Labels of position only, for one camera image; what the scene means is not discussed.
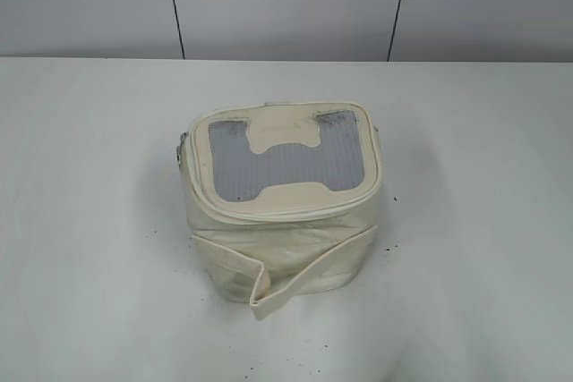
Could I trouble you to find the cream zippered bag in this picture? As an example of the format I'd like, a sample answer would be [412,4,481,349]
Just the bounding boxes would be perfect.
[176,101,382,320]

